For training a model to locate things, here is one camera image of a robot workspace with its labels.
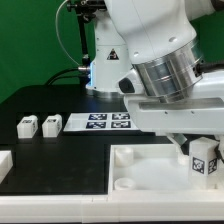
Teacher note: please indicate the white obstacle wall left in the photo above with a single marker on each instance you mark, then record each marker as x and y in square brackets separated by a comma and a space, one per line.
[6, 163]

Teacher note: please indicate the white marker base plate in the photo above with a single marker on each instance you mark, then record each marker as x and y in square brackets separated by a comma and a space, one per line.
[99, 121]

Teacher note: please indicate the black camera stand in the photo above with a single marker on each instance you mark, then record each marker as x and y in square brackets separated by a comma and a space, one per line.
[85, 11]

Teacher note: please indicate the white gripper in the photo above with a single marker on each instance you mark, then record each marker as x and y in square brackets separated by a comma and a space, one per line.
[201, 113]

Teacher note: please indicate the white obstacle wall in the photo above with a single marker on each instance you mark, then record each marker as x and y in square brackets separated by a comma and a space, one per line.
[79, 209]
[6, 163]

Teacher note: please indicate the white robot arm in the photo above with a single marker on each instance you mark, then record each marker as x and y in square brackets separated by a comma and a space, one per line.
[169, 90]

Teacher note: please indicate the white obstacle wall front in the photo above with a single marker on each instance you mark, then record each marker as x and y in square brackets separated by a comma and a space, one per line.
[79, 209]

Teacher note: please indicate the white square table top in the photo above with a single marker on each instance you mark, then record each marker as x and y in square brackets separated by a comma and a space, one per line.
[152, 167]

